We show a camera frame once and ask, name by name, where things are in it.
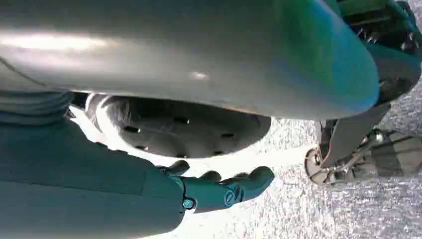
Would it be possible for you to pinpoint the black robot foot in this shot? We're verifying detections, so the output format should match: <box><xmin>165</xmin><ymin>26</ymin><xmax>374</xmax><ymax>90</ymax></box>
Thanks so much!
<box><xmin>85</xmin><ymin>94</ymin><xmax>272</xmax><ymax>160</ymax></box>

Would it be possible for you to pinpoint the green plastic crate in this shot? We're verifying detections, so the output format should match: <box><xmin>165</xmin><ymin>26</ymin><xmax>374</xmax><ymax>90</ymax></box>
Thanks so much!
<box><xmin>336</xmin><ymin>0</ymin><xmax>417</xmax><ymax>27</ymax></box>

